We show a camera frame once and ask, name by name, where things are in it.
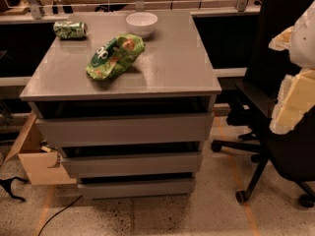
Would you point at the black office chair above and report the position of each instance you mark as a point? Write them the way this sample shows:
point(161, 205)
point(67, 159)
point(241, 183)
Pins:
point(292, 154)

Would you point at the green chip bag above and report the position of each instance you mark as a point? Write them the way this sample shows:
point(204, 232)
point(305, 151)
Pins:
point(115, 57)

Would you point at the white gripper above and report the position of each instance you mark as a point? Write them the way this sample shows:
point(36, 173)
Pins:
point(304, 39)

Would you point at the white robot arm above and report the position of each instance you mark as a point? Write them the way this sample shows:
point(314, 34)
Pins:
point(299, 40)

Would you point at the cardboard box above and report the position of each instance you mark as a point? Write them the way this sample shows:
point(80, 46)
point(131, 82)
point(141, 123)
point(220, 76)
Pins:
point(42, 167)

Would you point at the grey top drawer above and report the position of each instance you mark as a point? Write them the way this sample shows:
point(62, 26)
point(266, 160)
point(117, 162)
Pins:
point(126, 130)

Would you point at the grey drawer cabinet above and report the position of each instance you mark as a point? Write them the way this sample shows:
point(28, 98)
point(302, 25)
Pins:
point(173, 76)

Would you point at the green soda can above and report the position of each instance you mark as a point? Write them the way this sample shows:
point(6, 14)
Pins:
point(70, 30)

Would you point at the grey drawer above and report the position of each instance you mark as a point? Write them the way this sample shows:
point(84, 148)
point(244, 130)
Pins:
point(131, 165)
point(126, 130)
point(137, 189)

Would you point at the white bowl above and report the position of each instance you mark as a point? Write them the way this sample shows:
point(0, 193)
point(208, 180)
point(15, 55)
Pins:
point(142, 24)

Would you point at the grey bottom drawer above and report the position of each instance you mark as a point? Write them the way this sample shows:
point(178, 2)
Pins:
point(137, 189)

